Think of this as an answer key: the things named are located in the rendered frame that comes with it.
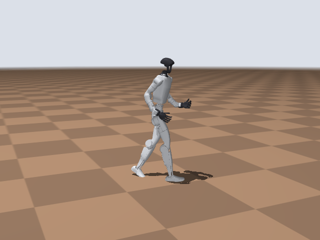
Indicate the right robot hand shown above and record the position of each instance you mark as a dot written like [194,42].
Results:
[163,116]

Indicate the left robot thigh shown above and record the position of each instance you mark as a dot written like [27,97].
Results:
[150,143]

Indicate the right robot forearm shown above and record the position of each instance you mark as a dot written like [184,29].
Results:
[150,104]

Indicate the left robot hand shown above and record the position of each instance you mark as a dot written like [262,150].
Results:
[185,104]

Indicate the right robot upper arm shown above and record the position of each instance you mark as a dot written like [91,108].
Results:
[156,82]

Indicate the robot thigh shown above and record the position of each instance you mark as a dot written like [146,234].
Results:
[163,130]
[150,143]

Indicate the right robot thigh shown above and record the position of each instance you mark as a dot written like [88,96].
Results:
[163,130]

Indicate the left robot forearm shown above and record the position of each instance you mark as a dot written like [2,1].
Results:
[173,102]

